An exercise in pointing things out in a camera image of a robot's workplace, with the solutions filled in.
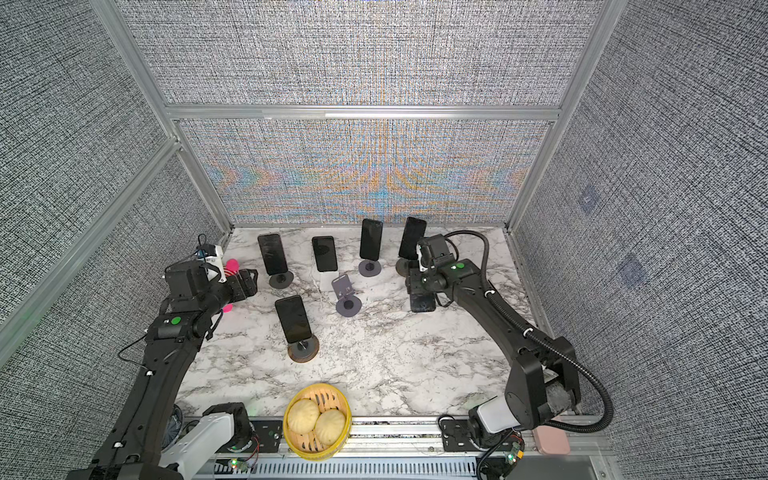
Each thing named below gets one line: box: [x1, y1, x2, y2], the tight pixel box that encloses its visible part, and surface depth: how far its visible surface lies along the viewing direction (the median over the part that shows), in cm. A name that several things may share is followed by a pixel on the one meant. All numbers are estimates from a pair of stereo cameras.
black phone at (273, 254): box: [258, 233, 288, 276], surface depth 97 cm
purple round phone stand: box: [332, 274, 362, 317], surface depth 97 cm
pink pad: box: [532, 425, 570, 455], surface depth 72 cm
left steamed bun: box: [287, 399, 320, 434], surface depth 73 cm
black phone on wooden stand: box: [398, 216, 427, 260], surface depth 102 cm
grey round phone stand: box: [358, 259, 382, 277], surface depth 108 cm
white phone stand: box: [320, 271, 339, 292], surface depth 105 cm
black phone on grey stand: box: [360, 218, 383, 261], surface depth 102 cm
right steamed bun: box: [315, 409, 347, 446], surface depth 71 cm
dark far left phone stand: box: [264, 264, 294, 289], surface depth 105 cm
